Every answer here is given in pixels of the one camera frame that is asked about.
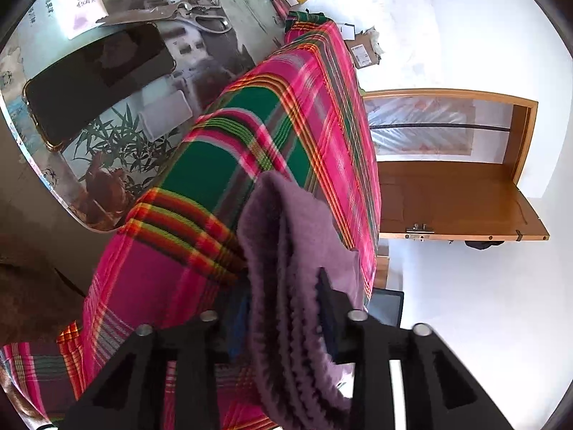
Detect metal scissors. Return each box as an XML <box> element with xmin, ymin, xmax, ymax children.
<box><xmin>98</xmin><ymin>0</ymin><xmax>233</xmax><ymax>34</ymax></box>

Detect white purple packet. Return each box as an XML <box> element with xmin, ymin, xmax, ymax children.
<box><xmin>45</xmin><ymin>0</ymin><xmax>108</xmax><ymax>40</ymax></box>

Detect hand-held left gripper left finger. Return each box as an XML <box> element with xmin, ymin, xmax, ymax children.
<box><xmin>65</xmin><ymin>309</ymin><xmax>251</xmax><ymax>430</ymax></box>

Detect metal door lock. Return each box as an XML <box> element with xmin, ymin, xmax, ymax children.
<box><xmin>405</xmin><ymin>221</ymin><xmax>435</xmax><ymax>242</ymax></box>

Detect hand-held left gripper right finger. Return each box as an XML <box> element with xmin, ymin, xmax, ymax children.
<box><xmin>316</xmin><ymin>268</ymin><xmax>515</xmax><ymax>430</ymax></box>

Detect clear printed door curtain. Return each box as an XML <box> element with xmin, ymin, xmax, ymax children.
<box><xmin>366</xmin><ymin>96</ymin><xmax>513</xmax><ymax>157</ymax></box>

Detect black mesh office chair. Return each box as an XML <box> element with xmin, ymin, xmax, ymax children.
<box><xmin>367</xmin><ymin>289</ymin><xmax>405</xmax><ymax>329</ymax></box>

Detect black smartphone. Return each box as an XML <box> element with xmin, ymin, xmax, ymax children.
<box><xmin>23</xmin><ymin>22</ymin><xmax>176</xmax><ymax>152</ymax></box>

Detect wooden board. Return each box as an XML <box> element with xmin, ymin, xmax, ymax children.
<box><xmin>374</xmin><ymin>254</ymin><xmax>390</xmax><ymax>290</ymax></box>

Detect clear plastic case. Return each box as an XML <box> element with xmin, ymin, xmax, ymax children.
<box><xmin>139</xmin><ymin>90</ymin><xmax>192</xmax><ymax>139</ymax></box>

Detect cardboard box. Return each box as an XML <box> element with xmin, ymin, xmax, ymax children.
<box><xmin>342</xmin><ymin>22</ymin><xmax>383</xmax><ymax>69</ymax></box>

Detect purple fleece garment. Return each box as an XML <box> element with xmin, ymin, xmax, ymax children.
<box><xmin>236</xmin><ymin>171</ymin><xmax>372</xmax><ymax>430</ymax></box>

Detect pink green plaid blanket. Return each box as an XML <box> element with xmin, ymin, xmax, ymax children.
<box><xmin>0</xmin><ymin>11</ymin><xmax>382</xmax><ymax>430</ymax></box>

